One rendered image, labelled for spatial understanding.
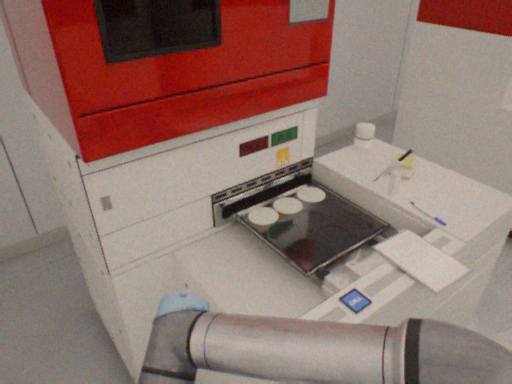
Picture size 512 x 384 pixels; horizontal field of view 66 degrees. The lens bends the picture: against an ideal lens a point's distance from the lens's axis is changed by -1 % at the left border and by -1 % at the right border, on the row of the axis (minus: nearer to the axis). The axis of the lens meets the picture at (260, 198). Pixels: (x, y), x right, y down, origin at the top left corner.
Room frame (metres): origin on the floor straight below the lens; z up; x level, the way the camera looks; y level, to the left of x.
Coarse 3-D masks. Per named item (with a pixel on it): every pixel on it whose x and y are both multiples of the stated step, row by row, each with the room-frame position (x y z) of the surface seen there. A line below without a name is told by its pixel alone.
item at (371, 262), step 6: (366, 258) 0.88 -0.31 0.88; (372, 258) 0.88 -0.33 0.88; (378, 258) 0.88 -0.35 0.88; (384, 258) 0.88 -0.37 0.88; (360, 264) 0.86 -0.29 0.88; (366, 264) 0.86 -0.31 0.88; (372, 264) 0.86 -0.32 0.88; (378, 264) 0.86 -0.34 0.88; (342, 276) 0.81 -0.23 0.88; (348, 276) 0.81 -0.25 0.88; (348, 282) 0.79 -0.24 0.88; (324, 288) 0.76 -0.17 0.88; (324, 294) 0.76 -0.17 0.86; (330, 294) 0.75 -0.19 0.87
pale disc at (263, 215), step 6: (252, 210) 1.10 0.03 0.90; (258, 210) 1.10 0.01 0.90; (264, 210) 1.10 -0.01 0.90; (270, 210) 1.10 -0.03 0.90; (252, 216) 1.07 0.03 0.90; (258, 216) 1.07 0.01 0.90; (264, 216) 1.07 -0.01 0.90; (270, 216) 1.07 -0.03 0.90; (276, 216) 1.07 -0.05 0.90; (258, 222) 1.03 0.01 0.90; (264, 222) 1.03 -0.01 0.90; (270, 222) 1.03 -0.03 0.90
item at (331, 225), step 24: (288, 192) 1.22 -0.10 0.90; (240, 216) 1.07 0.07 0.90; (288, 216) 1.07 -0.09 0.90; (312, 216) 1.07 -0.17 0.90; (336, 216) 1.07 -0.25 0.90; (360, 216) 1.07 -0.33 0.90; (288, 240) 0.94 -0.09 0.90; (312, 240) 0.94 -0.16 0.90; (336, 240) 0.94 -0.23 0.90; (360, 240) 0.95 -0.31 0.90; (312, 264) 0.83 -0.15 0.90
